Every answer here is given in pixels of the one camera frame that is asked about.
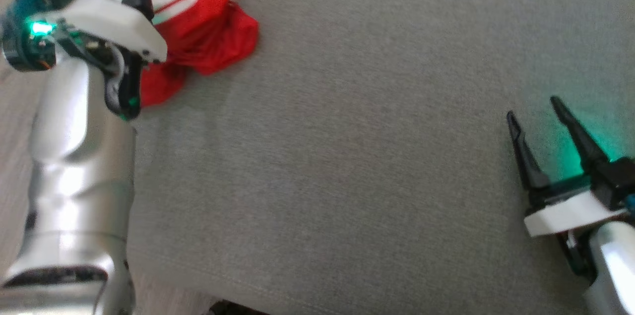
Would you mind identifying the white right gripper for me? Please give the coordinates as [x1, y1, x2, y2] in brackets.
[506, 96, 635, 277]

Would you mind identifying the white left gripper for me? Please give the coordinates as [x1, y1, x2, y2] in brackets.
[2, 0, 168, 121]

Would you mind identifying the red and white sports garment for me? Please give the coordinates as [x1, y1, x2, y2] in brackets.
[99, 0, 260, 108]

